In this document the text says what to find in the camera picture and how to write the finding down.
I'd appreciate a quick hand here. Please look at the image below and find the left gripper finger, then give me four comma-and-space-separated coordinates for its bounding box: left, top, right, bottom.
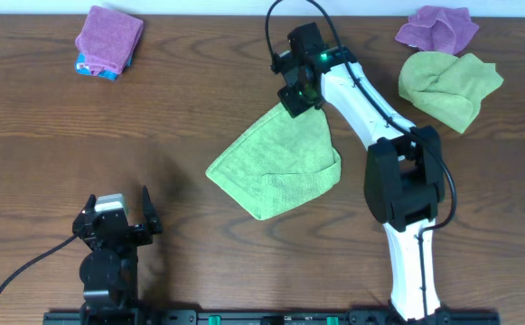
142, 186, 163, 235
81, 194, 97, 215

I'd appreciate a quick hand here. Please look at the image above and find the crumpled purple cloth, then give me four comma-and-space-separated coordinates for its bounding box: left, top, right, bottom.
395, 5, 479, 55

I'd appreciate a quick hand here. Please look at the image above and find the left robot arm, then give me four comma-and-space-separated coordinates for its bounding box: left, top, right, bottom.
72, 187, 163, 324

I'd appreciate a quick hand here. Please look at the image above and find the folded purple cloth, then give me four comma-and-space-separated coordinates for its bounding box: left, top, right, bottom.
75, 5, 144, 76

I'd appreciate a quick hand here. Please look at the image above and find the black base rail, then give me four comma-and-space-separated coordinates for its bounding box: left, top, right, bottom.
42, 308, 502, 325

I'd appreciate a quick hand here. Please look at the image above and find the olive green crumpled cloth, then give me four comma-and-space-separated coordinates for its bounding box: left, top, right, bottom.
398, 51, 503, 134

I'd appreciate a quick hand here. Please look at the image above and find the light green cloth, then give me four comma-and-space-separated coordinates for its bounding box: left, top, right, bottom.
205, 104, 342, 220

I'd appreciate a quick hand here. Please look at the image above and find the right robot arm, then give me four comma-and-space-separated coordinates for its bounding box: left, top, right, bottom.
271, 48, 451, 323

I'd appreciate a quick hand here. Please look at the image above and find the folded blue cloth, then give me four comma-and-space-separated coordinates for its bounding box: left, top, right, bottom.
74, 52, 132, 80

